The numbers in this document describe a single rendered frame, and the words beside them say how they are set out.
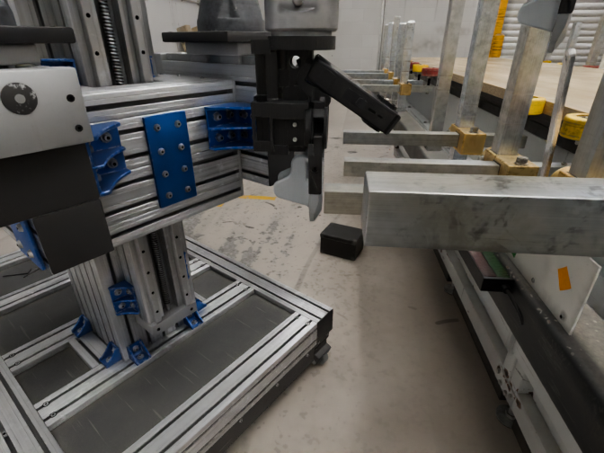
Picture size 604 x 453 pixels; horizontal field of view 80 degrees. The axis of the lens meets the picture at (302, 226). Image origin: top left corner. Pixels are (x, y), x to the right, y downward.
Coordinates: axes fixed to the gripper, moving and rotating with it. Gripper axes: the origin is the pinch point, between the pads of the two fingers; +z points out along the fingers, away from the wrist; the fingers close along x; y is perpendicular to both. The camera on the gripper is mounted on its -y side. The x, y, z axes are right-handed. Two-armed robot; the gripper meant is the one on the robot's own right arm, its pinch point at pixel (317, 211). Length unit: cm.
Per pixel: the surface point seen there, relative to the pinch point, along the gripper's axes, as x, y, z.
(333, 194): 1.5, -1.8, -3.0
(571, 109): -39, -49, -7
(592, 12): -764, -453, -65
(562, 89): -1.8, -26.1, -14.8
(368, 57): -790, -61, 11
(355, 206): 1.5, -4.6, -1.6
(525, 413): -24, -54, 67
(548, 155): -4.6, -28.4, -6.8
